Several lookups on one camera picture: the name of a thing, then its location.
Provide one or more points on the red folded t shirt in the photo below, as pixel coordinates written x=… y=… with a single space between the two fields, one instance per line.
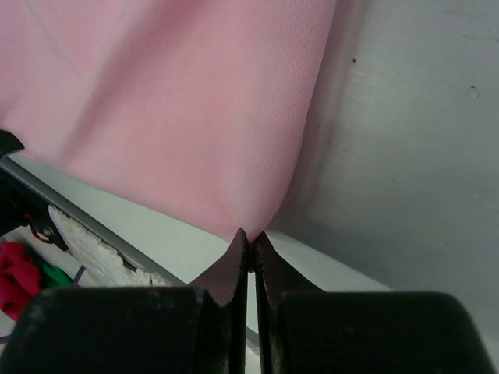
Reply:
x=20 y=279

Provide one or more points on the pink t shirt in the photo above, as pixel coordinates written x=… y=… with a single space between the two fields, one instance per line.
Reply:
x=195 y=109

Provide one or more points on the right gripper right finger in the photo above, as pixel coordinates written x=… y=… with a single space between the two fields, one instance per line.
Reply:
x=304 y=329

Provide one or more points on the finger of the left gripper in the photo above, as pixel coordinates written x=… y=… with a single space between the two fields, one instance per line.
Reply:
x=9 y=144

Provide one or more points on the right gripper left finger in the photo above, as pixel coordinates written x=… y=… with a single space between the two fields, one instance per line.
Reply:
x=198 y=328

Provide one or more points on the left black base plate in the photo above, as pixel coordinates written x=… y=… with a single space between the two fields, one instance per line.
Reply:
x=22 y=207

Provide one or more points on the green folded t shirt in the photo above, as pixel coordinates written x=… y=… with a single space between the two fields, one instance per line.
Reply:
x=54 y=277

